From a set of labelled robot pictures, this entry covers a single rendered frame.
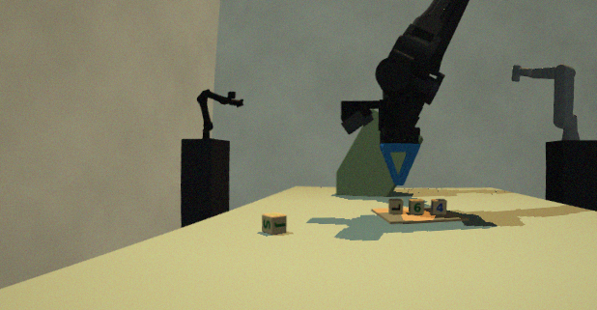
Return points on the beige letter block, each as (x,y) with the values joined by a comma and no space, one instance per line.
(274,223)
(416,206)
(395,206)
(438,206)

